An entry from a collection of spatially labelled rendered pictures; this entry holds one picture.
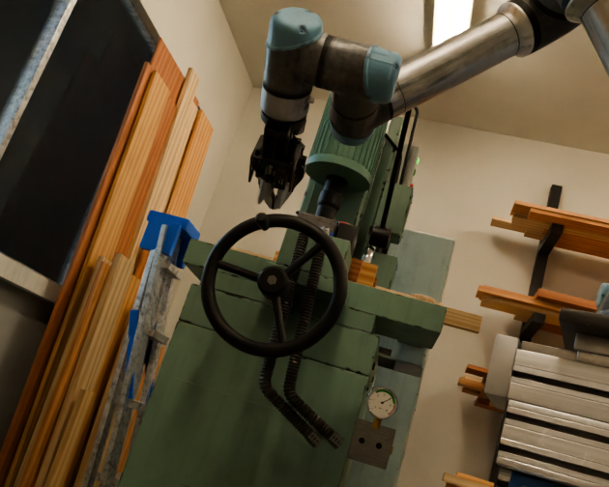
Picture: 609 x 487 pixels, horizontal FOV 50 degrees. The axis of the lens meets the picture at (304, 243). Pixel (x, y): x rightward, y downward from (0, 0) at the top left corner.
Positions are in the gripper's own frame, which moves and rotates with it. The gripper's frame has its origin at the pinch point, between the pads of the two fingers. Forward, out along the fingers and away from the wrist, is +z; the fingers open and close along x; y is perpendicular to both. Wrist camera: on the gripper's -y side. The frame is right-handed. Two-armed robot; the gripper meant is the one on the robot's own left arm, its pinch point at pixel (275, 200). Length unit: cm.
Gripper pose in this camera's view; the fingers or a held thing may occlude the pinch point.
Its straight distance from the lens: 116.8
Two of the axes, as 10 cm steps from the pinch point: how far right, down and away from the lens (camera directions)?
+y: -2.1, 6.6, -7.2
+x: 9.7, 2.4, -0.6
